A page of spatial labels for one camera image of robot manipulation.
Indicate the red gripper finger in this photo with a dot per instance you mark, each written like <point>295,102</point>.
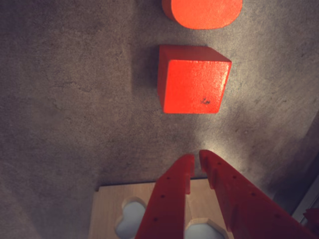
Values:
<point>169,199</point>
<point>244,204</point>

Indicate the red cube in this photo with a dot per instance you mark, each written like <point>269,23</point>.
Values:
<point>194,84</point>

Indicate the red robot arm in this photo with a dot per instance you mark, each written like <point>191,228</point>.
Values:
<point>312,217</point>

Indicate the wooden shape sorter box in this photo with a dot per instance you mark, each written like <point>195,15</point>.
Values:
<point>107,199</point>

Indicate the brown table mat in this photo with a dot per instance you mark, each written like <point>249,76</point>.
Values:
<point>62,99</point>

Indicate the red rounded triangle block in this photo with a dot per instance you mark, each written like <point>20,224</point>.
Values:
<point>204,12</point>

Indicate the aluminium profile rail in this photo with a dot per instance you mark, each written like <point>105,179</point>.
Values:
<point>307,196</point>

